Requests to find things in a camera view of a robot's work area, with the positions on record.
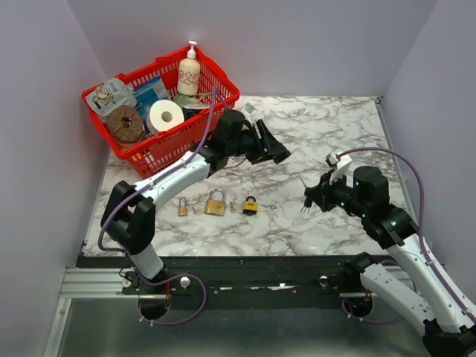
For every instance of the blue plastic package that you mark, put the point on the blue plastic package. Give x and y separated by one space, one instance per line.
150 92

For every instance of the grey cartoon pouch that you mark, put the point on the grey cartoon pouch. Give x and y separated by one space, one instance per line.
110 95

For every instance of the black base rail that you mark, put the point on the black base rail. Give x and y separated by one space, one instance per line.
243 283

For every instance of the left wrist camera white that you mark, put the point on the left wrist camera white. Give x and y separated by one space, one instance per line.
247 110

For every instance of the yellow padlock key bunch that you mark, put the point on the yellow padlock key bunch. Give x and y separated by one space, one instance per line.
271 209

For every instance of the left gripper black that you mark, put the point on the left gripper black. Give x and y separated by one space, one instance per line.
266 144

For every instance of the green patterned packet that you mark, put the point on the green patterned packet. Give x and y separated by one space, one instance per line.
195 102

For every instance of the large brass padlock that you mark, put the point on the large brass padlock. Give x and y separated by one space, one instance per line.
215 204

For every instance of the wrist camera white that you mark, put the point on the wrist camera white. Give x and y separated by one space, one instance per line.
247 110
339 163

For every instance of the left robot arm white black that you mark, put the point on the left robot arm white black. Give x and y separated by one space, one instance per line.
129 217

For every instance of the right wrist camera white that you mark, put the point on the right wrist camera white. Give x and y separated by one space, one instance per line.
339 163

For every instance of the black padlock with keys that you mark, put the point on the black padlock with keys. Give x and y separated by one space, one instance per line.
307 202

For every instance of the yellow padlock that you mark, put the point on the yellow padlock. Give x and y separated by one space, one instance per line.
250 206

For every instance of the white toilet paper roll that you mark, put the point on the white toilet paper roll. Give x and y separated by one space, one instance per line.
163 115

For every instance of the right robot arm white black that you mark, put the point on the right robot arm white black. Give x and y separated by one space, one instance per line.
438 311

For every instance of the small brass padlock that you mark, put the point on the small brass padlock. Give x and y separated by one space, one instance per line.
182 207

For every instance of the cream lotion pump bottle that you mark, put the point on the cream lotion pump bottle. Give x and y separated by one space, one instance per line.
189 72

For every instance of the brown tape roll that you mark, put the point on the brown tape roll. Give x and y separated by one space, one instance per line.
125 125

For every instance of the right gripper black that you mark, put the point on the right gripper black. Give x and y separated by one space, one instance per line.
326 190

